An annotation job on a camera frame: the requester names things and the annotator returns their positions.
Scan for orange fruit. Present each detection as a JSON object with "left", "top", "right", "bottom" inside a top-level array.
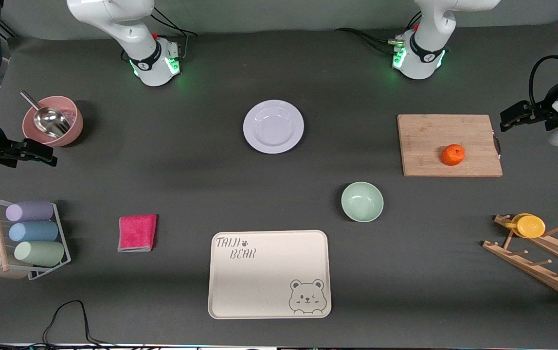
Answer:
[{"left": 441, "top": 144, "right": 466, "bottom": 166}]

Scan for white round plate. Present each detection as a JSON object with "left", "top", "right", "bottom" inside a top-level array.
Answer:
[{"left": 243, "top": 100, "right": 305, "bottom": 154}]

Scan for metal scoop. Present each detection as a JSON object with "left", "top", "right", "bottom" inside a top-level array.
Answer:
[{"left": 20, "top": 91, "right": 72, "bottom": 139}]

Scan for pink bowl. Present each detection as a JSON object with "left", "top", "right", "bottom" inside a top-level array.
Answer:
[{"left": 22, "top": 96, "right": 84, "bottom": 147}]

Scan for purple cup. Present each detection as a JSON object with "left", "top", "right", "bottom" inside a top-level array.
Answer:
[{"left": 5, "top": 201, "right": 54, "bottom": 223}]

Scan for blue cup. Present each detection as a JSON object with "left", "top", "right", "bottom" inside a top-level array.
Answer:
[{"left": 8, "top": 221, "right": 59, "bottom": 243}]

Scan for green cup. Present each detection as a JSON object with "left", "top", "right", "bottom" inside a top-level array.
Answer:
[{"left": 14, "top": 241, "right": 65, "bottom": 267}]

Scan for wooden cutting board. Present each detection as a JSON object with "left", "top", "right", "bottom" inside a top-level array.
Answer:
[{"left": 397, "top": 114, "right": 503, "bottom": 177}]

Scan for yellow mug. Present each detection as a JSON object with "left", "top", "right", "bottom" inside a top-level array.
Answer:
[{"left": 505, "top": 213, "right": 546, "bottom": 239}]

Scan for pink folded cloth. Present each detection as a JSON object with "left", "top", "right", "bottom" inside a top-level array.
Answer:
[{"left": 118, "top": 214, "right": 158, "bottom": 253}]

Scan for wooden peg cup rack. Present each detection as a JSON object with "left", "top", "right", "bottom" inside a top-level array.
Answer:
[{"left": 482, "top": 214, "right": 558, "bottom": 307}]

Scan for light green bowl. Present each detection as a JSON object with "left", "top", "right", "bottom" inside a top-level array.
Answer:
[{"left": 341, "top": 182, "right": 384, "bottom": 223}]

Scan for beige bear print tray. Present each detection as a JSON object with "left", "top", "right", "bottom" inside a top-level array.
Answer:
[{"left": 208, "top": 230, "right": 332, "bottom": 320}]

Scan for black table cable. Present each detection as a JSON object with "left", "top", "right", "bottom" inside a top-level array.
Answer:
[{"left": 0, "top": 300, "right": 162, "bottom": 350}]

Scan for black left arm base cables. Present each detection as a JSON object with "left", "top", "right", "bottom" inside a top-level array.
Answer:
[{"left": 335, "top": 12, "right": 423, "bottom": 56}]

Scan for black arm base cables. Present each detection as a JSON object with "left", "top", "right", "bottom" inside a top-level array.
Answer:
[
  {"left": 150, "top": 7, "right": 199, "bottom": 64},
  {"left": 335, "top": 12, "right": 423, "bottom": 56}
]

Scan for black right arm base cables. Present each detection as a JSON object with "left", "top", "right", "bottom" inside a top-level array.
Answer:
[{"left": 150, "top": 7, "right": 199, "bottom": 64}]

